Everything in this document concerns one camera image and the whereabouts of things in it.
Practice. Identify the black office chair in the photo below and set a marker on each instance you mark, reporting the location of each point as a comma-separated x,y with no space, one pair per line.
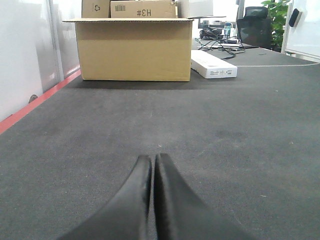
255,27

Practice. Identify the cardboard box marked H3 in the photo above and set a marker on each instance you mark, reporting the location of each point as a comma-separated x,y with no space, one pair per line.
143,9

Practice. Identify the black whiteboard eraser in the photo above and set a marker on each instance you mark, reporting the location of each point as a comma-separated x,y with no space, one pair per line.
294,18

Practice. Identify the long white carton box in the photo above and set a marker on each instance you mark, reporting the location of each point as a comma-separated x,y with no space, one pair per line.
211,67

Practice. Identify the green potted plant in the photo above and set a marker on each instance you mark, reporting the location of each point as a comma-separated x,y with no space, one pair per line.
277,12

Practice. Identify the large brown cardboard box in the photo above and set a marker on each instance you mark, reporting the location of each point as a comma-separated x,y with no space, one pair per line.
134,49

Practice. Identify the cardboard box with recycle symbol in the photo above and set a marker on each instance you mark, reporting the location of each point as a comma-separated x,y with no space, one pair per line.
95,9

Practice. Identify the white whiteboard with frame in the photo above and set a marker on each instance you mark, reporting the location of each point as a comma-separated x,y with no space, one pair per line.
303,41

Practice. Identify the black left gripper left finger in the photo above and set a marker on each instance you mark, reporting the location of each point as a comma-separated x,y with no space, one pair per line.
125,215

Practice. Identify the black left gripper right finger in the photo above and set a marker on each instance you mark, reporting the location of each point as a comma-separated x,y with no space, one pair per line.
180,214

